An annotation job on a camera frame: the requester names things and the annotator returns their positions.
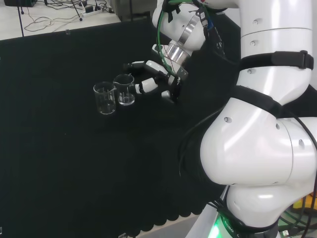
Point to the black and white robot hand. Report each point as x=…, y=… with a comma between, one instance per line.
x=173, y=79

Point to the small clear glass beaker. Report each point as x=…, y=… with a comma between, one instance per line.
x=126, y=98

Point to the large clear glass beaker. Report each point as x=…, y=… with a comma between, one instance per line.
x=105, y=104

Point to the grey metal cabinet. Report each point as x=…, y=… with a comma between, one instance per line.
x=133, y=10

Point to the white power strip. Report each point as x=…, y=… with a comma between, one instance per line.
x=92, y=13

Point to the black power adapter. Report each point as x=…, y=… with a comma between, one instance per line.
x=89, y=10

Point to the clear cloth clip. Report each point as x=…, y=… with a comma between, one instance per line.
x=67, y=32

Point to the black tripod leg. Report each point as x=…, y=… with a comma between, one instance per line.
x=77, y=11

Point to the black bench cloth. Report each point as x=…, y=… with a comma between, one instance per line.
x=74, y=148

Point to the thin black pole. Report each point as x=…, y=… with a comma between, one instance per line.
x=21, y=22

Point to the black equipment box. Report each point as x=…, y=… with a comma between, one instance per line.
x=19, y=2

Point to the yellow stop button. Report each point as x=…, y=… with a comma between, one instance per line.
x=308, y=201

